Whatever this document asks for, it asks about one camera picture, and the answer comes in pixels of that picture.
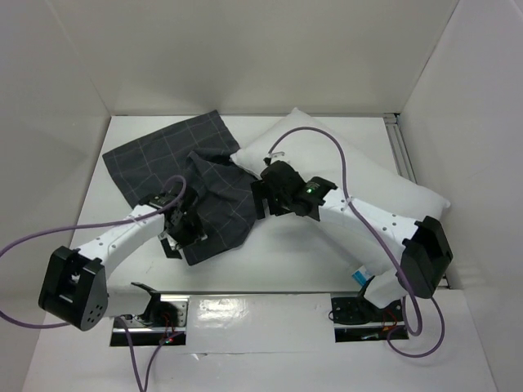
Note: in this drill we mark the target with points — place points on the dark grey checked pillowcase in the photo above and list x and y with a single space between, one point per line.
198 149

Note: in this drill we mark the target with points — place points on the aluminium frame rail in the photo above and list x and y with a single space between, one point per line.
402 151

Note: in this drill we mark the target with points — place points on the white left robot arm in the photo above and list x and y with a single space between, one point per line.
75 288

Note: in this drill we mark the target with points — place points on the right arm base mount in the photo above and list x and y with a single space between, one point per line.
357 321

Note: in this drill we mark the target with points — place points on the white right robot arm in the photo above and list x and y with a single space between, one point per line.
404 256

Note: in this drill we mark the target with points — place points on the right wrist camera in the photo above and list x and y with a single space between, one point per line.
273 156

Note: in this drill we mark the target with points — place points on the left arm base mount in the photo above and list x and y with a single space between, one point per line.
149 317

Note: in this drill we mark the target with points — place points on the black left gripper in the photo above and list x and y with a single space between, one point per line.
196 232

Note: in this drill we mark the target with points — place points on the white pillow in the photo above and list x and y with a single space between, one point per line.
353 153

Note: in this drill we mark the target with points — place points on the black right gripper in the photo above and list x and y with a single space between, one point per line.
261 196

